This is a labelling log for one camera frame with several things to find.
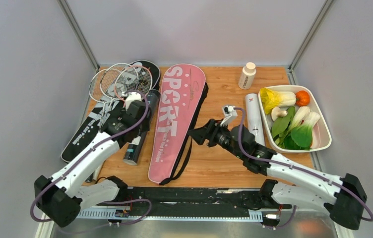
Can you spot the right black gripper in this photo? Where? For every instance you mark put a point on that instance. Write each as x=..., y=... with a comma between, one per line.
x=208, y=132

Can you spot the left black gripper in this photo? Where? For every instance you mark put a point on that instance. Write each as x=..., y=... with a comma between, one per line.
x=145, y=124

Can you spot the black shuttlecock tube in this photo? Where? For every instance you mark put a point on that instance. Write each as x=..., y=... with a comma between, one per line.
x=131, y=156

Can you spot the white shuttlecock tube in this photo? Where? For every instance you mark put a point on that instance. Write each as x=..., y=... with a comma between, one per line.
x=254, y=118

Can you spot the pink racket cover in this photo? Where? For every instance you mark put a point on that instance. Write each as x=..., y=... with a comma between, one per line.
x=183, y=90

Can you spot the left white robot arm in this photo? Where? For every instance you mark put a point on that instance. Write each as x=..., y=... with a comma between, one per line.
x=62, y=195

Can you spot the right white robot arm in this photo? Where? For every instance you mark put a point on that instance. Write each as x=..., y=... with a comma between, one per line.
x=343, y=199

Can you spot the white racket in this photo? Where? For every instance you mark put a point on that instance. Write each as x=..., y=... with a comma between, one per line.
x=120, y=78
x=96, y=94

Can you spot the black racket cover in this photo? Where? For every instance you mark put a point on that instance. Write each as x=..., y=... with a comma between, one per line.
x=89, y=128

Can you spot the white racket outer left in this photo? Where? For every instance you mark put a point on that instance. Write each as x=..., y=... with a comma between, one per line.
x=96, y=94

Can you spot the beige plastic bottle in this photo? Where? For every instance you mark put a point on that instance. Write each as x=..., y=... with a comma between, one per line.
x=247, y=76

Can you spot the mushroom toy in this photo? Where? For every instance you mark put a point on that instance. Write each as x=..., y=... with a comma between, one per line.
x=277, y=112

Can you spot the yellow napa cabbage toy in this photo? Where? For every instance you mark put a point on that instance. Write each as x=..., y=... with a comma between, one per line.
x=271, y=99

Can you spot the green leaf vegetable toy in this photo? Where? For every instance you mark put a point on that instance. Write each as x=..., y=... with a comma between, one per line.
x=281, y=124

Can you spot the bok choy toy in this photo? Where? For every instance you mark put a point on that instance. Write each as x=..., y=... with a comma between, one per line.
x=302, y=134

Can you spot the orange tomato toy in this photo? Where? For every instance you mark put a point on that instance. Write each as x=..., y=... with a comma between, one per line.
x=302, y=98

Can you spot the white plastic tray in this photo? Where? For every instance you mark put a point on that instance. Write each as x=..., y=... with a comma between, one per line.
x=321, y=137

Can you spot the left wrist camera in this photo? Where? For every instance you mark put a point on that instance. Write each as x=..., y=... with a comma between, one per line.
x=130, y=98

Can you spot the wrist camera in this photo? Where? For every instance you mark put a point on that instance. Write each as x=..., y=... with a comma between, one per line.
x=230, y=115
x=130, y=98

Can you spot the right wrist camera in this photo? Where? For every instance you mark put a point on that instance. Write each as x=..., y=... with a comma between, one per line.
x=230, y=115

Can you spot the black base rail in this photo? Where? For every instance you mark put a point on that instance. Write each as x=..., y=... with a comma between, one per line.
x=193, y=202

